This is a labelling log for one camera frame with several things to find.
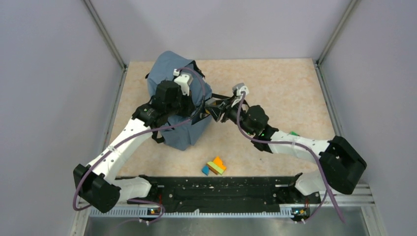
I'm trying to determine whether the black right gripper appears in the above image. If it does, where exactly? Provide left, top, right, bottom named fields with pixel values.
left=206, top=94, right=255, bottom=136

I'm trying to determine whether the blue student backpack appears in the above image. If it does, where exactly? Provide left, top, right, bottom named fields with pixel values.
left=146, top=51, right=227, bottom=150

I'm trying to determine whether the green cap black marker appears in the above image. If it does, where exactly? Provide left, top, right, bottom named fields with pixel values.
left=289, top=131, right=300, bottom=136

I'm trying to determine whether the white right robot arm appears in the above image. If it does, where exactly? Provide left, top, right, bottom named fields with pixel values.
left=205, top=98, right=367, bottom=203

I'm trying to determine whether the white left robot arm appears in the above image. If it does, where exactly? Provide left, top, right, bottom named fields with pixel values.
left=73, top=76, right=195, bottom=213

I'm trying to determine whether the orange eraser block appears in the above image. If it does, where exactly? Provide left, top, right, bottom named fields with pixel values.
left=213, top=156, right=226, bottom=171

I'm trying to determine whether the green brown eraser block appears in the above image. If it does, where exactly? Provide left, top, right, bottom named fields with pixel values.
left=206, top=162, right=224, bottom=175

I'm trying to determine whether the blue eraser wedge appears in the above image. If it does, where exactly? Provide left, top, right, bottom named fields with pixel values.
left=201, top=165, right=210, bottom=176

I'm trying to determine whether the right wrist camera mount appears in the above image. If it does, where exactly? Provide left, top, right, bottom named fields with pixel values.
left=231, top=83, right=249, bottom=108

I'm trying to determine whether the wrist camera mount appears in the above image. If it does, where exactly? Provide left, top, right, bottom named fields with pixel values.
left=173, top=67, right=194, bottom=96
left=231, top=83, right=249, bottom=108

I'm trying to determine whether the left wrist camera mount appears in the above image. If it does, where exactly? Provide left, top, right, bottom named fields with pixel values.
left=173, top=67, right=194, bottom=96

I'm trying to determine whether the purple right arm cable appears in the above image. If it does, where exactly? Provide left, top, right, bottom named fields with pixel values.
left=236, top=91, right=347, bottom=224

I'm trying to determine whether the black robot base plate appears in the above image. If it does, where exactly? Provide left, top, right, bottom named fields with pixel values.
left=117, top=176, right=327, bottom=214

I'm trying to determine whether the aluminium frame rail right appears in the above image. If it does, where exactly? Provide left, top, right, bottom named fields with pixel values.
left=316, top=0, right=361, bottom=67

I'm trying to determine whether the aluminium frame rail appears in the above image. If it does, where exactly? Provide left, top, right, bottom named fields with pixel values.
left=81, top=0, right=127, bottom=70
left=316, top=0, right=361, bottom=67

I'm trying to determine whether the aluminium frame rail left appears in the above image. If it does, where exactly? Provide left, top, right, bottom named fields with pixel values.
left=81, top=0, right=127, bottom=70

